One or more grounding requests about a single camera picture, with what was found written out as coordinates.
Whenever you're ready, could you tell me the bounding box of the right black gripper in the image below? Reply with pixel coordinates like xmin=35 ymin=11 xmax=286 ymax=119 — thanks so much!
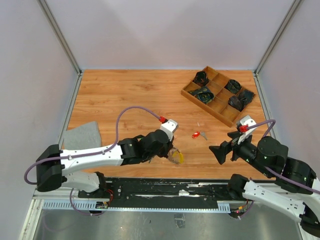
xmin=208 ymin=129 xmax=272 ymax=176

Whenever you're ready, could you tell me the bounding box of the red tagged key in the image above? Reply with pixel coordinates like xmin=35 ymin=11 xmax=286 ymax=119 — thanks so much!
xmin=191 ymin=131 xmax=200 ymax=139

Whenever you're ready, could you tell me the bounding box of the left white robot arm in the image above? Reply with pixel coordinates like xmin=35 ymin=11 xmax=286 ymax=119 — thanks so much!
xmin=36 ymin=128 xmax=174 ymax=198

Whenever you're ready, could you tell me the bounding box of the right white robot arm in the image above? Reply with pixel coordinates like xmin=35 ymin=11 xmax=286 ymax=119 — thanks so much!
xmin=209 ymin=132 xmax=320 ymax=238

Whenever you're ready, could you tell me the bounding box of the plain silver key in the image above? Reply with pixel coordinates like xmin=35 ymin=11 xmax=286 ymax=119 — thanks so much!
xmin=200 ymin=131 xmax=208 ymax=141

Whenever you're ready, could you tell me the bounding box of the rolled dark tie right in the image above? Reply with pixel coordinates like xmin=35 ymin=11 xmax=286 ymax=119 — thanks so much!
xmin=228 ymin=89 xmax=255 ymax=112

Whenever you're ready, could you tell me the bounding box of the wooden compartment tray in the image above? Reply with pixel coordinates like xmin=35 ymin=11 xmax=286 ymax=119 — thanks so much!
xmin=180 ymin=66 xmax=257 ymax=127

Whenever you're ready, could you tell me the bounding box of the rolled dark tie front-left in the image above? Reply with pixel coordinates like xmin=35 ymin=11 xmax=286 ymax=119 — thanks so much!
xmin=188 ymin=86 xmax=215 ymax=105

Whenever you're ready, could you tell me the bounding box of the rolled dark tie top-right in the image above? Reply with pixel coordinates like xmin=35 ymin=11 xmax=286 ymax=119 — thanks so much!
xmin=224 ymin=79 xmax=242 ymax=95

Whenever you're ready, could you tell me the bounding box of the grey felt pad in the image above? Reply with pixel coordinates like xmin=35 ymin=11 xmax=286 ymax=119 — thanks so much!
xmin=63 ymin=121 xmax=102 ymax=150

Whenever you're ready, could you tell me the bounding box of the rolled dark tie top-left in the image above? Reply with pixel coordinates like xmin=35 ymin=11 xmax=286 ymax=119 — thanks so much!
xmin=192 ymin=71 xmax=209 ymax=87

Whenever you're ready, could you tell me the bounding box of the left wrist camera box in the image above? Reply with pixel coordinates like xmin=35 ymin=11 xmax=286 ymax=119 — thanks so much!
xmin=159 ymin=119 xmax=179 ymax=142

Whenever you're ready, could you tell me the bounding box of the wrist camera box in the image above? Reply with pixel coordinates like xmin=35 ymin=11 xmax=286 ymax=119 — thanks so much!
xmin=236 ymin=115 xmax=257 ymax=145
xmin=159 ymin=119 xmax=179 ymax=142

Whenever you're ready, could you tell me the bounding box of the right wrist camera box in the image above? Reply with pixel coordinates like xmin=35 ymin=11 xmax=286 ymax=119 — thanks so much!
xmin=236 ymin=115 xmax=257 ymax=145

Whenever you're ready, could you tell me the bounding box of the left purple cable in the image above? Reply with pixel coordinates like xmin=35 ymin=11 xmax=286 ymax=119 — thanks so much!
xmin=23 ymin=105 xmax=167 ymax=185

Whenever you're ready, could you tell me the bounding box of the purple cable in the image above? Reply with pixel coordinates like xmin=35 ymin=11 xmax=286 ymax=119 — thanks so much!
xmin=23 ymin=105 xmax=167 ymax=185
xmin=238 ymin=118 xmax=320 ymax=196

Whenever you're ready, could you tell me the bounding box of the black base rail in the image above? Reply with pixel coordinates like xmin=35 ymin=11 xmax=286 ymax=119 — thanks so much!
xmin=76 ymin=177 xmax=246 ymax=211

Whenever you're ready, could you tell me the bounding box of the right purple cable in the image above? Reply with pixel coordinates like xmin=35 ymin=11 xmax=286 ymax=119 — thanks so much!
xmin=238 ymin=118 xmax=320 ymax=196

